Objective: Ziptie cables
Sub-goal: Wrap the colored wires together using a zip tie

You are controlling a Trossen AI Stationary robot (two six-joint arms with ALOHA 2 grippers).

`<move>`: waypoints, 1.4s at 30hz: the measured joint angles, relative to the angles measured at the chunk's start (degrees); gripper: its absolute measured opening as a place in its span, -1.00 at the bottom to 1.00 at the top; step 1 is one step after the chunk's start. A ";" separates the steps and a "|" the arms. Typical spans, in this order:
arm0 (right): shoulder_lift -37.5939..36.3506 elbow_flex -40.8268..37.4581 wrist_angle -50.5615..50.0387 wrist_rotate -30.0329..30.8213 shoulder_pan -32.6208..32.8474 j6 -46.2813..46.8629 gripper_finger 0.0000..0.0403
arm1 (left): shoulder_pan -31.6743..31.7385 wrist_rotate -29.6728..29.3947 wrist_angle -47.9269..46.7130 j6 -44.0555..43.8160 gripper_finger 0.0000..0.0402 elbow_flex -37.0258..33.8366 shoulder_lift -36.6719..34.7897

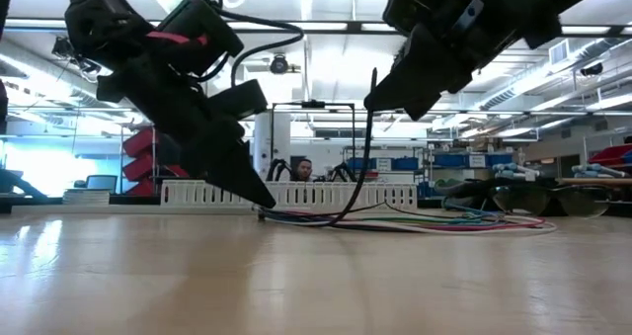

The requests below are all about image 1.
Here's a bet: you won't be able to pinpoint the round black camera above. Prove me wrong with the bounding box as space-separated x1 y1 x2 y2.
269 52 291 76

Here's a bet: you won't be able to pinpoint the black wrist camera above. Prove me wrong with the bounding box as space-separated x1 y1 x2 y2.
382 0 422 35

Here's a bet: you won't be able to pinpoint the wooden workbench top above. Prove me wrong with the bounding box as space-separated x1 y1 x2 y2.
557 176 632 186

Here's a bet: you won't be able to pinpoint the blue storage bin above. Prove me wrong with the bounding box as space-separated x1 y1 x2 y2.
433 151 514 169
345 155 421 173

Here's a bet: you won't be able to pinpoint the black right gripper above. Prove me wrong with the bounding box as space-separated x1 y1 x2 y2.
363 0 525 122

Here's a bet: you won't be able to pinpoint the white slotted cable duct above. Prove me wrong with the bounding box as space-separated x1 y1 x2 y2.
160 179 419 210

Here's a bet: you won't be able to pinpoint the thin black stand frame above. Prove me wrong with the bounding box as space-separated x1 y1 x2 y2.
270 100 357 183

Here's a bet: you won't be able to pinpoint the black monitor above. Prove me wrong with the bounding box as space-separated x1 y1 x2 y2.
157 132 187 167

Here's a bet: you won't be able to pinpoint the small grey screen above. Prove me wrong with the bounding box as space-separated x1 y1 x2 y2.
85 174 119 194

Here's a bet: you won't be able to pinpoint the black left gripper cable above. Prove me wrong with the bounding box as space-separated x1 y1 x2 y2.
197 0 306 88

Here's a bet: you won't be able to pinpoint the red stacked chairs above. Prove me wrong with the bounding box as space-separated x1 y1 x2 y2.
121 126 192 198

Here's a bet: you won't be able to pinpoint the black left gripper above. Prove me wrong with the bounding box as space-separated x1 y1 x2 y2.
96 51 277 209

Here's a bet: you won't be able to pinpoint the person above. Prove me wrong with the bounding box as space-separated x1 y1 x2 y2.
290 157 316 183

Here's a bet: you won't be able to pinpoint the light blue padded bar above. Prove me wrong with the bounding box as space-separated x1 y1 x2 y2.
492 162 540 181
571 162 627 179

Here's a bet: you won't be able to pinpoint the black ceiling camera rig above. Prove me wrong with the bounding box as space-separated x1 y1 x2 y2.
50 35 103 75

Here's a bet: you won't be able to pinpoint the black LED light rail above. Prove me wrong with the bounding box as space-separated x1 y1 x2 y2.
4 19 632 36

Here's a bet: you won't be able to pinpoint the bundle of thin wires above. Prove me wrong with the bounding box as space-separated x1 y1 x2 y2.
266 209 495 230

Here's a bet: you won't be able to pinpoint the teal wire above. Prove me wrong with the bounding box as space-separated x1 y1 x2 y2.
364 215 500 226

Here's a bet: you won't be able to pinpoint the black camera with red clip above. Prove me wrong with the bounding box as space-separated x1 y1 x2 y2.
150 0 246 78

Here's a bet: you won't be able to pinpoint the white air vent grille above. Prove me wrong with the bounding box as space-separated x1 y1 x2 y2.
548 38 570 66

